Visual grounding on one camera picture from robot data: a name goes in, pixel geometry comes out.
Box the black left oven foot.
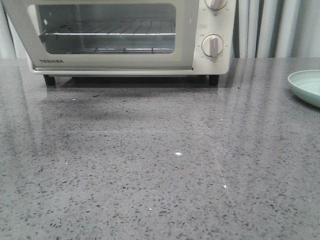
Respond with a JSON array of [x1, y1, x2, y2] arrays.
[[43, 74, 56, 87]]

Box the mint green plate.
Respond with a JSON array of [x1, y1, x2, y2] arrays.
[[288, 69, 320, 108]]

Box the glass oven door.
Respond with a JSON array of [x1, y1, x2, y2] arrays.
[[2, 0, 200, 75]]

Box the upper oven control knob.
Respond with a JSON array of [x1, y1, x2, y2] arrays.
[[205, 0, 228, 11]]

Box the lower oven control knob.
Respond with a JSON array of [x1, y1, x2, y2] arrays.
[[201, 34, 224, 58]]

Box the white Toshiba toaster oven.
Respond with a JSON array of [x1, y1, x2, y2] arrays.
[[1, 0, 237, 87]]

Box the wire oven rack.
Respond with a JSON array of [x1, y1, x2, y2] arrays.
[[42, 20, 176, 36]]

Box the grey curtain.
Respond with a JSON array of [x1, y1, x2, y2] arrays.
[[0, 0, 320, 59]]

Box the oven control knob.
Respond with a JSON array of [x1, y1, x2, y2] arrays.
[[201, 34, 224, 58], [205, 0, 228, 11]]

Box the black right oven foot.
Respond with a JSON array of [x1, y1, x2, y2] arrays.
[[208, 75, 220, 87]]

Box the black oven foot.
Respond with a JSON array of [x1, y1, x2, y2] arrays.
[[43, 74, 56, 87], [208, 75, 220, 87]]

